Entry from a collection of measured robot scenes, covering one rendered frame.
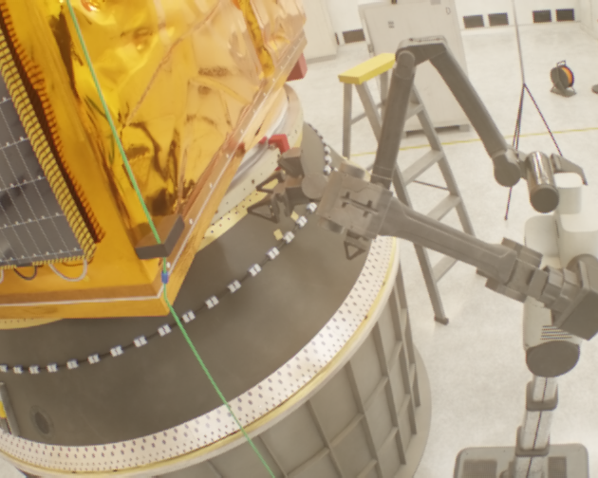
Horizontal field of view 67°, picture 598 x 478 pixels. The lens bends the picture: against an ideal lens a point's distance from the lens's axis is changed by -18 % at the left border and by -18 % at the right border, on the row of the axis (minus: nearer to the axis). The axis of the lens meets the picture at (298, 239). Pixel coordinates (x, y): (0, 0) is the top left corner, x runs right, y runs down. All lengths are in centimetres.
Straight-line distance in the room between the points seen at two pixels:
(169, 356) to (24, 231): 66
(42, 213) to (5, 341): 83
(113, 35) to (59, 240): 40
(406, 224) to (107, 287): 61
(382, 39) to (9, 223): 440
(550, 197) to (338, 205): 47
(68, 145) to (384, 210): 54
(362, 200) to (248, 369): 88
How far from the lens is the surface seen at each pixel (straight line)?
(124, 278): 107
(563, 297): 102
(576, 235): 114
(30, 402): 179
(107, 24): 101
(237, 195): 154
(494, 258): 94
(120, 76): 98
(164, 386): 156
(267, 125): 177
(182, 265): 117
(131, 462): 166
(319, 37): 867
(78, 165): 95
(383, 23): 505
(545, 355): 138
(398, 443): 253
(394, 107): 132
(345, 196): 82
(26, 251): 110
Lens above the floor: 239
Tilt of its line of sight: 33 degrees down
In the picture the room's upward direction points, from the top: 18 degrees counter-clockwise
